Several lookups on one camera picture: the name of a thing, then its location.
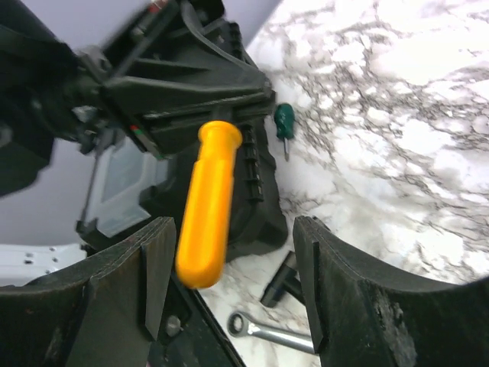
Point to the green handle screwdriver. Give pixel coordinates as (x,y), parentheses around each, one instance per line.
(284,119)

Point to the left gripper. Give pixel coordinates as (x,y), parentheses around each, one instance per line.
(48,92)

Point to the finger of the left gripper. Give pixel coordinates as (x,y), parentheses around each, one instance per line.
(162,115)
(177,46)

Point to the black toolbox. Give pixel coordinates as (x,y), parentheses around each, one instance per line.
(130,187)

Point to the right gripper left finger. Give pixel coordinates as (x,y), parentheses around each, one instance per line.
(102,311)

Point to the black T-handle tool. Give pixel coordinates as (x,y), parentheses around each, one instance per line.
(283,282)

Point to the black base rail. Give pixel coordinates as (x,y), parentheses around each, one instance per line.
(190,335)

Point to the large ratchet wrench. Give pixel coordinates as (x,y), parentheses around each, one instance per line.
(241,324)

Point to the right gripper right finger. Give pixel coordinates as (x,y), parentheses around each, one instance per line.
(364,312)

